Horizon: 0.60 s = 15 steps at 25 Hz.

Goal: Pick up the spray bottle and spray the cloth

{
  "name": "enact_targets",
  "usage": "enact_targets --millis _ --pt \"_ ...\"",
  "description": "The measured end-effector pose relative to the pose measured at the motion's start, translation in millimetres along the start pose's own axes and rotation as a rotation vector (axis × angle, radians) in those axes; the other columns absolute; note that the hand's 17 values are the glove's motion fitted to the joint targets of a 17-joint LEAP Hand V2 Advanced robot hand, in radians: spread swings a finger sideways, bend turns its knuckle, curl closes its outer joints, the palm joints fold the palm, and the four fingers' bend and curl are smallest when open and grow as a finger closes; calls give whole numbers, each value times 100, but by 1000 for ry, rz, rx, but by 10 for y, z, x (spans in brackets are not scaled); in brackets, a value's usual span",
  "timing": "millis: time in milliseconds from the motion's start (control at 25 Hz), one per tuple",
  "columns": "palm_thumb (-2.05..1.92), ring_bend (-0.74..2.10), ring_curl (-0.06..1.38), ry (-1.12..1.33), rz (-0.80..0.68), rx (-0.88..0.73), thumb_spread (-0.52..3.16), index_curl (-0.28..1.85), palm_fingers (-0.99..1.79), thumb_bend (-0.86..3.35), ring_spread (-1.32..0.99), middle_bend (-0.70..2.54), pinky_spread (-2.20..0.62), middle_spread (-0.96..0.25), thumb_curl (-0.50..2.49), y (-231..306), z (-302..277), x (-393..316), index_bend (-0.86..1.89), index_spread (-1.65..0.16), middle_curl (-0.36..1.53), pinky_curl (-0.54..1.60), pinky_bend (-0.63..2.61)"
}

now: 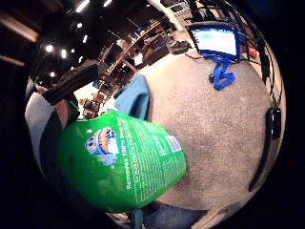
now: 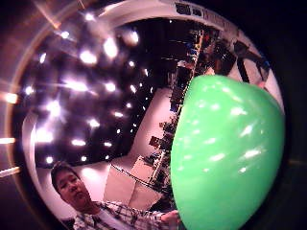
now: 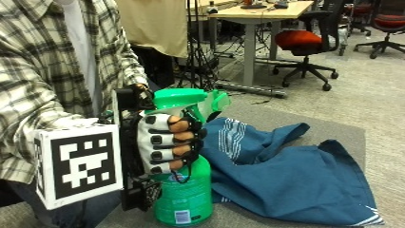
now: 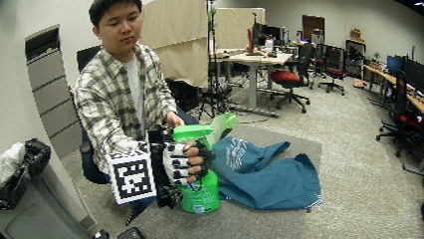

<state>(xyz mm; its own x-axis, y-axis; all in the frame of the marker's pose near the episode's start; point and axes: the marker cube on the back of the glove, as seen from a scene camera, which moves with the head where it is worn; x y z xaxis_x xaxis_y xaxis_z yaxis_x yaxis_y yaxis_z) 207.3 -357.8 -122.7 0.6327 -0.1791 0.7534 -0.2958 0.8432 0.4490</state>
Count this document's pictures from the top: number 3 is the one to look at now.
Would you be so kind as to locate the green spray bottle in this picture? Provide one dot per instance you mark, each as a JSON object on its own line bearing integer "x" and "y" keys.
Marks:
{"x": 186, "y": 199}

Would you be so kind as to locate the white marker cube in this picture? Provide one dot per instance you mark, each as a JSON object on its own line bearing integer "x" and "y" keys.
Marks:
{"x": 81, "y": 164}

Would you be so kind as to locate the black tripod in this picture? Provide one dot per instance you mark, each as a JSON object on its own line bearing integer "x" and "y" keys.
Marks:
{"x": 198, "y": 53}

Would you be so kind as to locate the blue striped cloth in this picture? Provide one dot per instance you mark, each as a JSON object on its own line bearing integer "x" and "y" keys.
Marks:
{"x": 287, "y": 177}

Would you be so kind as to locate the person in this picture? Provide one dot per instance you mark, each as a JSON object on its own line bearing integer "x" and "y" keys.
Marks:
{"x": 157, "y": 25}
{"x": 38, "y": 63}

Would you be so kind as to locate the black desk gadget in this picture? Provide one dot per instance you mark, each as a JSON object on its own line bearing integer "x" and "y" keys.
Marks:
{"x": 212, "y": 9}

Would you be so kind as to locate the wooden desk with grey legs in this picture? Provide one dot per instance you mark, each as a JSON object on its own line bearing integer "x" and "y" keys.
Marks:
{"x": 254, "y": 15}

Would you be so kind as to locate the black office chair red seat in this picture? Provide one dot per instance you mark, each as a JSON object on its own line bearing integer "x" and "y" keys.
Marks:
{"x": 302, "y": 44}
{"x": 388, "y": 22}
{"x": 359, "y": 12}

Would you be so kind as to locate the black device on desk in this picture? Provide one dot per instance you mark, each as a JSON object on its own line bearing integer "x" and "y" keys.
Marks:
{"x": 254, "y": 5}

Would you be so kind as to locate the small black desk item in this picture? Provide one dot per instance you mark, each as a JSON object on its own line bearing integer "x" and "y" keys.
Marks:
{"x": 282, "y": 5}

